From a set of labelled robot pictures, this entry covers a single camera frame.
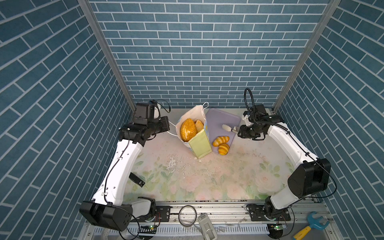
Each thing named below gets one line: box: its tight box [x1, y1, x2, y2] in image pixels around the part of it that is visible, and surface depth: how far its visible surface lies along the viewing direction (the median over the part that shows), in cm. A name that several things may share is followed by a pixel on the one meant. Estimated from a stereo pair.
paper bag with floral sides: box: [176, 102, 212, 159], surface depth 83 cm
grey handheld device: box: [197, 213, 218, 240], surface depth 69 cm
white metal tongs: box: [222, 124, 239, 134], surface depth 93 cm
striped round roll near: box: [218, 143, 230, 156], surface depth 96 cm
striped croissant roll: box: [212, 136, 230, 147], surface depth 101 cm
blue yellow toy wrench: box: [292, 211, 330, 240], surface depth 71 cm
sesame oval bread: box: [180, 118, 198, 142], surface depth 84 cm
